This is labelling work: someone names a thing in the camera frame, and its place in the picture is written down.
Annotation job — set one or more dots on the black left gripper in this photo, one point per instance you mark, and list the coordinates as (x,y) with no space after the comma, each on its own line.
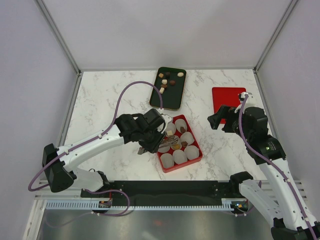
(151,148)

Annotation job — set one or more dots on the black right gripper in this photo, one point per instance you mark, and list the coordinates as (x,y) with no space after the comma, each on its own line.
(224,112)

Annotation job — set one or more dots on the metal tongs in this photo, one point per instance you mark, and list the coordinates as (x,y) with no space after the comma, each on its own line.
(167,142)

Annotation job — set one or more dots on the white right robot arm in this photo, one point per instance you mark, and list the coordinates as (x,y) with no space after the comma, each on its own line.
(288,215)

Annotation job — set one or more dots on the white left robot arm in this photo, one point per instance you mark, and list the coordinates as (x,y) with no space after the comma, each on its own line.
(61,163)

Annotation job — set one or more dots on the red chocolate box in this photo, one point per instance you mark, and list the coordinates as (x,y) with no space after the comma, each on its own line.
(195,143)

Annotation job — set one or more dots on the white round chocolate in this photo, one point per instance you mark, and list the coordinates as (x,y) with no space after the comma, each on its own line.
(164,81)

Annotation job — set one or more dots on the white paper cup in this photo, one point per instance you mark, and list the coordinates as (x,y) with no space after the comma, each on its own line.
(180,123)
(167,160)
(187,137)
(192,152)
(176,143)
(170,127)
(164,149)
(179,157)

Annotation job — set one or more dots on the red box lid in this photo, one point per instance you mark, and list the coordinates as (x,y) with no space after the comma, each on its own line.
(228,96)

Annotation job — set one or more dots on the dark green tray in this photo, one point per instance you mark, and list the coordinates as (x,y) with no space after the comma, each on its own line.
(173,94)

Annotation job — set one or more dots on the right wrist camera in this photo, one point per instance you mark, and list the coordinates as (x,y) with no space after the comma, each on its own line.
(246,100)

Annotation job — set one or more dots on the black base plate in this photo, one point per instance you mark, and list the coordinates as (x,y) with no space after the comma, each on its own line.
(175,192)

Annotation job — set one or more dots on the white slotted cable duct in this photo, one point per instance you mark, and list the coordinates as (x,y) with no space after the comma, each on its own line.
(96,205)

